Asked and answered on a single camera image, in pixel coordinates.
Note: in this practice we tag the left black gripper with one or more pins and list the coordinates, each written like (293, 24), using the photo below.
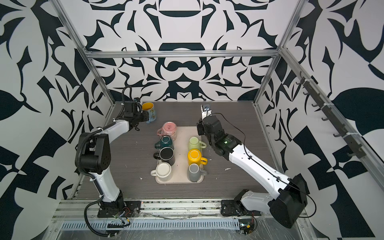
(146, 116)

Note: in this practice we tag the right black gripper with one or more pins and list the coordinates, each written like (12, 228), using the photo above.
(201, 126)

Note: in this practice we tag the blue butterfly mug yellow inside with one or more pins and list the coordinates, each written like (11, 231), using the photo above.
(150, 109)

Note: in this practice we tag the pink ghost print mug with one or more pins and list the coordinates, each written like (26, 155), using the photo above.
(168, 129)

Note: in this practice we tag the dark green mug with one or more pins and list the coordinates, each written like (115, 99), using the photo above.
(165, 141)

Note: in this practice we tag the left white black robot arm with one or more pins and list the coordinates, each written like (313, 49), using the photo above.
(93, 157)

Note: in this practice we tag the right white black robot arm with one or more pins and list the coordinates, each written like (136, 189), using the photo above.
(286, 197)

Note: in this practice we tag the light green mug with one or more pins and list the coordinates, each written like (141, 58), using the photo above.
(196, 143)

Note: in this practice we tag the grey mug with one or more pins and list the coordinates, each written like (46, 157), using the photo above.
(196, 174)

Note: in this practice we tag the black mug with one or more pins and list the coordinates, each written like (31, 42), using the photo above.
(165, 155)

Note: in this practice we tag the white cream mug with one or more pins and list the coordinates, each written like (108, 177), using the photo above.
(163, 172)

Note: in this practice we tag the beige plastic tray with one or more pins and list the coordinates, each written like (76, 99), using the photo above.
(180, 167)

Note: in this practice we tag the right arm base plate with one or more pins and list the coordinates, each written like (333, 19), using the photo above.
(233, 208)

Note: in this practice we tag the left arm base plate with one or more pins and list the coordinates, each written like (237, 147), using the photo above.
(126, 210)

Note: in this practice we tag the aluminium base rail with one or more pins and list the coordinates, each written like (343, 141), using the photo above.
(170, 219)

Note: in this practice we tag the aluminium frame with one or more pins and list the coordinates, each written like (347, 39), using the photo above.
(371, 161)

